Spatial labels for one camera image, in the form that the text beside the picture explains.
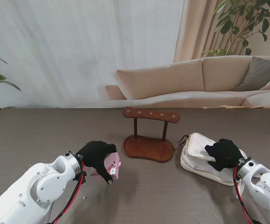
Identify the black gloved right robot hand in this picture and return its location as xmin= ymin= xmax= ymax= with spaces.
xmin=204 ymin=138 xmax=243 ymax=172

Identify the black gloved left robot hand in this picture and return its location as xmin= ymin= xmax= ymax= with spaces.
xmin=76 ymin=140 xmax=117 ymax=186

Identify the pink jewelry box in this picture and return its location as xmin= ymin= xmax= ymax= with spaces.
xmin=90 ymin=152 xmax=122 ymax=181

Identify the white leather bag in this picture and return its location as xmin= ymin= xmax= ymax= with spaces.
xmin=178 ymin=133 xmax=248 ymax=200

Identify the brown wooden jewelry stand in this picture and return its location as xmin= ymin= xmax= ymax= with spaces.
xmin=122 ymin=106 xmax=181 ymax=163

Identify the grey cushion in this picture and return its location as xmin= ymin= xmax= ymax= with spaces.
xmin=233 ymin=56 xmax=270 ymax=92

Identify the beige sofa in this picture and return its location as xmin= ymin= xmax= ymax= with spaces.
xmin=106 ymin=55 xmax=270 ymax=117

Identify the white sheer curtain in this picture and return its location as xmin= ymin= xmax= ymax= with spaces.
xmin=0 ymin=0 xmax=185 ymax=109

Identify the beige curtain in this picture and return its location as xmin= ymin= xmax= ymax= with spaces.
xmin=173 ymin=0 xmax=252 ymax=63

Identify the tall leafy ficus plant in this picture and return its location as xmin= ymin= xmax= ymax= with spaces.
xmin=200 ymin=0 xmax=270 ymax=58

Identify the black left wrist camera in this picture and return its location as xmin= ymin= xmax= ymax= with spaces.
xmin=74 ymin=171 xmax=87 ymax=184

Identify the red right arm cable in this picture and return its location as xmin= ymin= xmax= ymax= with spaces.
xmin=233 ymin=167 xmax=255 ymax=224

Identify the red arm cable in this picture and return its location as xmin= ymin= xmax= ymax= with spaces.
xmin=48 ymin=161 xmax=87 ymax=224
xmin=233 ymin=167 xmax=255 ymax=224

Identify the red left arm cable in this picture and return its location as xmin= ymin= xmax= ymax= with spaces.
xmin=48 ymin=161 xmax=87 ymax=224

